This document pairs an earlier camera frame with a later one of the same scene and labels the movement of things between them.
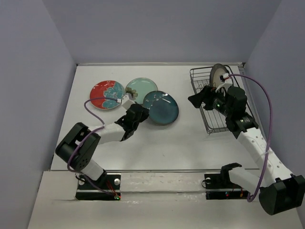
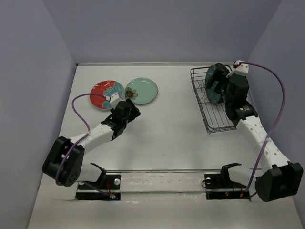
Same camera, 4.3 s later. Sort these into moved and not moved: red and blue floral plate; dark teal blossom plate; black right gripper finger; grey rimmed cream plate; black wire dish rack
Moved: dark teal blossom plate; grey rimmed cream plate; black right gripper finger
Not moved: black wire dish rack; red and blue floral plate
